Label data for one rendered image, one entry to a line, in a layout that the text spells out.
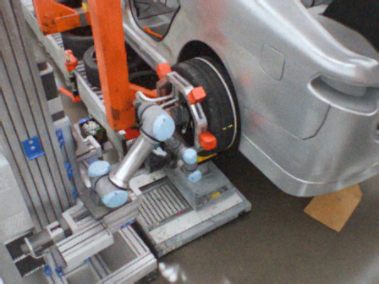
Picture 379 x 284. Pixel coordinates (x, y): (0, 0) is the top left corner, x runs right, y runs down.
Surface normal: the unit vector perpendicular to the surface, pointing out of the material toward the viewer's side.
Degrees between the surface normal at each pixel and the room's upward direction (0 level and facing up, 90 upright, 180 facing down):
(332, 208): 2
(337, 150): 90
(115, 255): 0
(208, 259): 0
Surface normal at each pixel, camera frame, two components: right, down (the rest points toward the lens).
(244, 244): 0.00, -0.76
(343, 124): -0.15, 0.63
